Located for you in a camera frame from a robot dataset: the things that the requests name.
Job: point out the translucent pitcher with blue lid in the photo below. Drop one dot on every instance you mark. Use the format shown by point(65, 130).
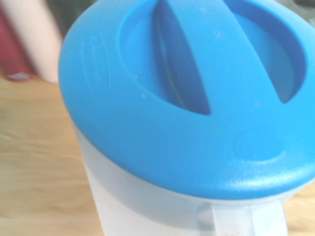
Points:
point(172, 137)

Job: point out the red water bottle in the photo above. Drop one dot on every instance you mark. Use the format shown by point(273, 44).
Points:
point(11, 54)

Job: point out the pink bottle with black cap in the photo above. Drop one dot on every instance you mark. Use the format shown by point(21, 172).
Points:
point(34, 39)

